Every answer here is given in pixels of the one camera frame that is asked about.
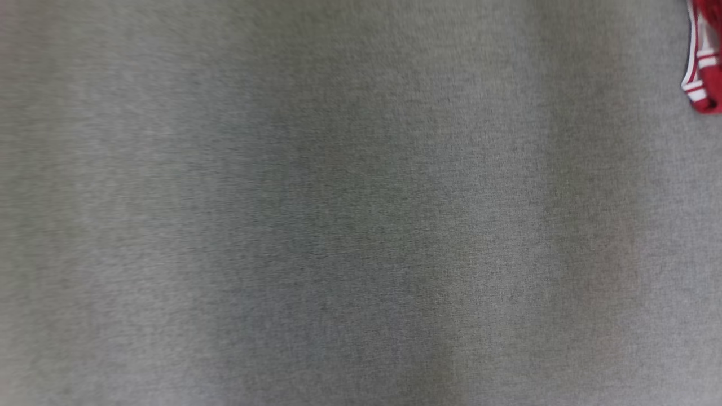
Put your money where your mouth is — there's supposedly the red garment with striped trim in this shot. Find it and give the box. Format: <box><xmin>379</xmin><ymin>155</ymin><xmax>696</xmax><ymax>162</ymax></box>
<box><xmin>681</xmin><ymin>0</ymin><xmax>722</xmax><ymax>115</ymax></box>

